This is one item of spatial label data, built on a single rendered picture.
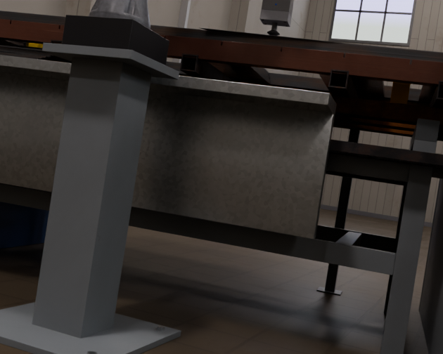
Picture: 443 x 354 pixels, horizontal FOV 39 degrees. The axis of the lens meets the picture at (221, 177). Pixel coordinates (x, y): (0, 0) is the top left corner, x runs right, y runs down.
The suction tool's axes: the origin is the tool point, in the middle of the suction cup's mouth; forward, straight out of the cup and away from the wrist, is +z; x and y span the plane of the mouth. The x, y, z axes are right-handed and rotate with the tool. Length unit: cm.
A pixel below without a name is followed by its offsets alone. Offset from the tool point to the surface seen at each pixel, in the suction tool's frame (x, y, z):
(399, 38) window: -993, -44, -242
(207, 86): 27.4, 10.2, 20.2
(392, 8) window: -996, -25, -296
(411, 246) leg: 4, -48, 54
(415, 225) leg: 4, -49, 48
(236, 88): 27.7, 2.1, 20.0
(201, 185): 11.3, 11.9, 46.6
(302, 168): 12.3, -16.1, 37.5
